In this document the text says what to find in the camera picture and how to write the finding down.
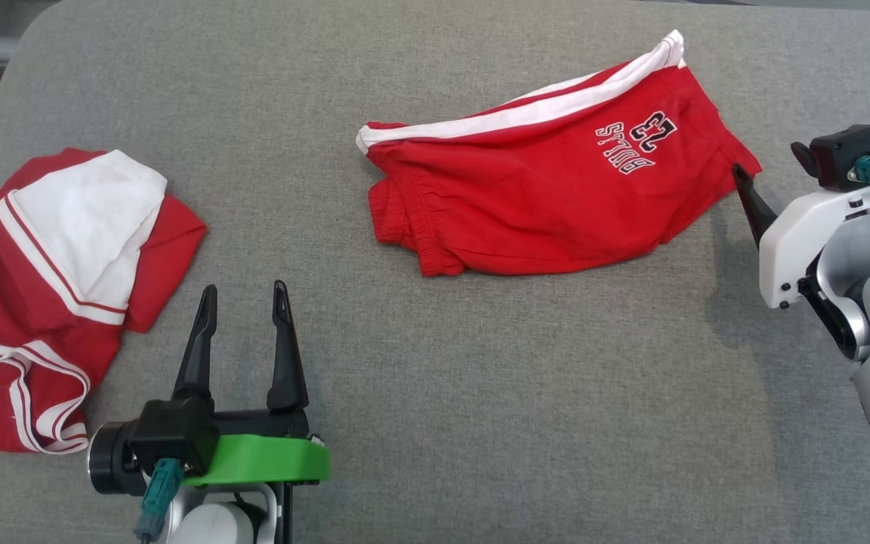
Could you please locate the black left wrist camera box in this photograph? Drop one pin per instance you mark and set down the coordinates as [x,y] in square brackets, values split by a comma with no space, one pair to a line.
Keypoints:
[174,434]

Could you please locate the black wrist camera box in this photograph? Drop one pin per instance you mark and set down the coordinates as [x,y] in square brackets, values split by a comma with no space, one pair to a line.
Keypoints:
[174,434]
[846,155]

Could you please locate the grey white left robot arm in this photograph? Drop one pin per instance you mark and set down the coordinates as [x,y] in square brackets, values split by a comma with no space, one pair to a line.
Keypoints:
[216,525]

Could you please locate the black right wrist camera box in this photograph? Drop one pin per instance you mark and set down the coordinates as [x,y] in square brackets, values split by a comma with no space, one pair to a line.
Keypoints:
[846,155]

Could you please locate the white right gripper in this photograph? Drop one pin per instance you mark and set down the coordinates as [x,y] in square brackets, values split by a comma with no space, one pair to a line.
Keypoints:
[790,242]

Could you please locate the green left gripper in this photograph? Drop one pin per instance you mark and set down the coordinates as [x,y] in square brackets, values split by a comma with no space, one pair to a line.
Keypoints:
[269,457]

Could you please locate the red shorts with white stripe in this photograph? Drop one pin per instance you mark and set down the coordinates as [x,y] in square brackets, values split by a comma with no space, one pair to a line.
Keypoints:
[541,189]

